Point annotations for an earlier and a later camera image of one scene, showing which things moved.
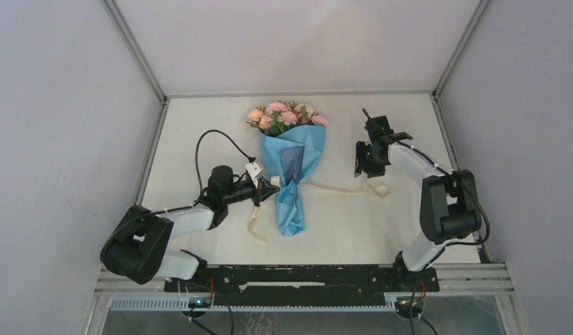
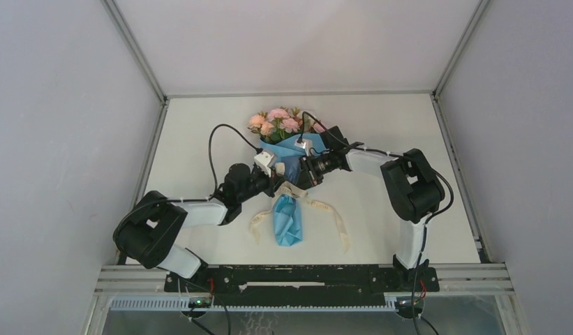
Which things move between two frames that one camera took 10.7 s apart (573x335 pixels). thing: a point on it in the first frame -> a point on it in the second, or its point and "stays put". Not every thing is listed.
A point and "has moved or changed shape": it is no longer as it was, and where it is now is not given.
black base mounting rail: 303,285 stays put
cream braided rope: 367,186 -> 298,192
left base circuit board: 199,303 stays put
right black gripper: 361,163 -> 309,176
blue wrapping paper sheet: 291,155 has moved or changed shape
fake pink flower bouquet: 279,116 has moved or changed shape
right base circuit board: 417,303 stays put
